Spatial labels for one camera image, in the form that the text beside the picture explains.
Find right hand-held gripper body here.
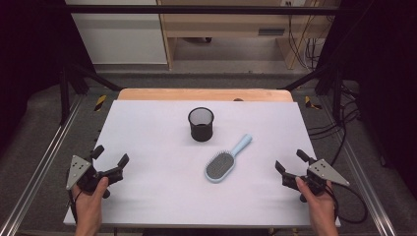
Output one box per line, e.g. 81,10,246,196
281,158,351,204

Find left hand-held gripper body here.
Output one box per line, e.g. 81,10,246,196
65,154,125,200

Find light blue hairbrush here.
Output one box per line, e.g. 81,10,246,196
204,133,254,184

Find black mesh pen holder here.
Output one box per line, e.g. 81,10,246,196
187,106,215,143

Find person's right hand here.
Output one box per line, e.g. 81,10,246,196
294,176,336,220

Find person's left hand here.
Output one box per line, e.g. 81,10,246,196
72,176,110,220

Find white table board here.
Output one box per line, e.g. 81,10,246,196
63,99,342,229

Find black curtain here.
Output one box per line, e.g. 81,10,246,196
0,0,96,155
314,0,417,193

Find white cabinet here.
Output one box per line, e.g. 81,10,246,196
64,0,168,65

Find light wooden desk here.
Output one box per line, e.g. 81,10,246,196
155,0,342,71

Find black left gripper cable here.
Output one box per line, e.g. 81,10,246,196
66,189,80,225

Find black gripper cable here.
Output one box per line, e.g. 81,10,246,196
66,189,80,225
324,181,369,225

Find aluminium floor rail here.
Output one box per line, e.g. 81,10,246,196
0,94,85,236
319,97,398,236

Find black floor cables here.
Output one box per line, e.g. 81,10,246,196
307,82,362,166

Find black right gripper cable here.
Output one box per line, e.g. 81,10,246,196
324,181,369,225

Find black frame stand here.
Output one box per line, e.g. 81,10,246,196
278,61,346,126
58,61,123,126

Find bundle of hanging cables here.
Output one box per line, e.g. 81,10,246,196
286,0,329,72

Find black horizontal frame bar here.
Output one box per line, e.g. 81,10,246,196
64,4,342,16

